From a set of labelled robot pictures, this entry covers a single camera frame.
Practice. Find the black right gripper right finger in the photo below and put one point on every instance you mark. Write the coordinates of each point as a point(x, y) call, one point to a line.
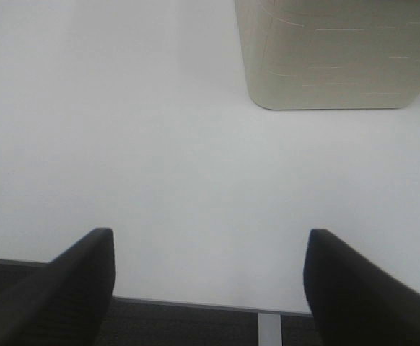
point(353, 301)

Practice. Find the beige plastic basket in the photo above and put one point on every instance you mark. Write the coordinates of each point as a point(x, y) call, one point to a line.
point(330, 55)

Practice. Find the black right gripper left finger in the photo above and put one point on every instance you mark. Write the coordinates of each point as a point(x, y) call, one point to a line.
point(65, 301)

